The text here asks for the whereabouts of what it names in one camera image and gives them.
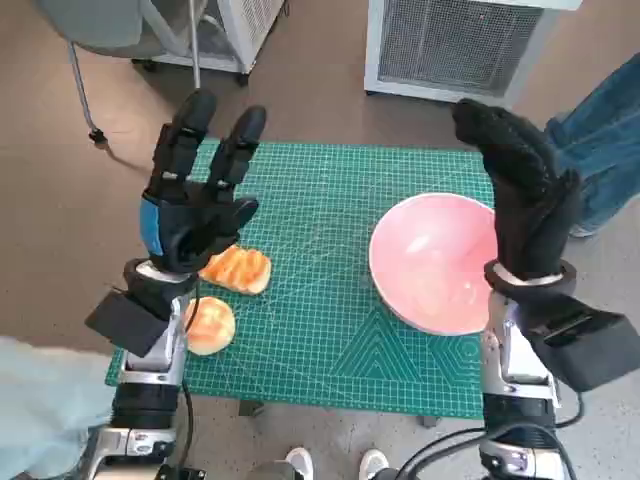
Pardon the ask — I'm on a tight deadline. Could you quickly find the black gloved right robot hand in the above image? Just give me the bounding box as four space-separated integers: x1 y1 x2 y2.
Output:
451 98 584 282

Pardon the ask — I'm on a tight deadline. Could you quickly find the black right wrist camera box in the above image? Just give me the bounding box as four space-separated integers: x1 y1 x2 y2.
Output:
524 294 629 392

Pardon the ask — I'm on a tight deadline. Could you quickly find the person in jeans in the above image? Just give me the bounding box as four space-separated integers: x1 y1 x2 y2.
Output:
544 47 640 239

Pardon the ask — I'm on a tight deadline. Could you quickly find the round toy bread bun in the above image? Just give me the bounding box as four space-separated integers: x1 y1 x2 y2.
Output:
182 295 236 356

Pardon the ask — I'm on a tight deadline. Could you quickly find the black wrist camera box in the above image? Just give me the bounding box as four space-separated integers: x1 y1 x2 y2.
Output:
83 291 171 359
524 294 629 392

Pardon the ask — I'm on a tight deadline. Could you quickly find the grey chair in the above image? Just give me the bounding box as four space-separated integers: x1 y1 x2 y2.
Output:
37 0 166 146

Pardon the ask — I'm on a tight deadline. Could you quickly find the pink bowl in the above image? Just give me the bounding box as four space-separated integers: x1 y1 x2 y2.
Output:
368 193 501 336

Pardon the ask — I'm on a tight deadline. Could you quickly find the white mesh cabinet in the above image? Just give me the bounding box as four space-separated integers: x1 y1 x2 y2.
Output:
363 0 584 109
132 0 289 86

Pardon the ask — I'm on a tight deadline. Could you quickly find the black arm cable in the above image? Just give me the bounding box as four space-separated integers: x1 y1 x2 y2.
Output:
399 424 501 480
172 279 204 471

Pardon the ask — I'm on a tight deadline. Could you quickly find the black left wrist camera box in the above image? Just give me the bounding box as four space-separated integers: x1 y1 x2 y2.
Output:
83 291 171 359

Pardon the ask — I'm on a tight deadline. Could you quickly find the white shoe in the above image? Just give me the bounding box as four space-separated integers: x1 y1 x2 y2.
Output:
359 448 391 480
285 447 315 480

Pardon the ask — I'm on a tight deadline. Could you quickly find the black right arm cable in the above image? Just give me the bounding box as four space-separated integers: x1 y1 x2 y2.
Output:
399 424 501 480

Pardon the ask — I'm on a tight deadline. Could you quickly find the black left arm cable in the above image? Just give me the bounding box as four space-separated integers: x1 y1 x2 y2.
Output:
172 279 204 471

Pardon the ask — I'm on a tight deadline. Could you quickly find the long striped toy bread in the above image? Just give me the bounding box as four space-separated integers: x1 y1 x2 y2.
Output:
198 244 273 295

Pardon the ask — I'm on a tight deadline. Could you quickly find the green cutting mat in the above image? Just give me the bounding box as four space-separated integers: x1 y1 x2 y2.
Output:
104 140 561 420

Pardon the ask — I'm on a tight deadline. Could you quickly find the thin metal pole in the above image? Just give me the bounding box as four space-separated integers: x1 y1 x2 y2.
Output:
188 0 203 92

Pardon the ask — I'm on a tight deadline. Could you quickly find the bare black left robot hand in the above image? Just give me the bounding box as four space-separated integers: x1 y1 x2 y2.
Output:
139 88 269 275

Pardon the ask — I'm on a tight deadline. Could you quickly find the person in pale trousers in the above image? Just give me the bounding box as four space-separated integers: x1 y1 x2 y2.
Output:
0 335 119 480

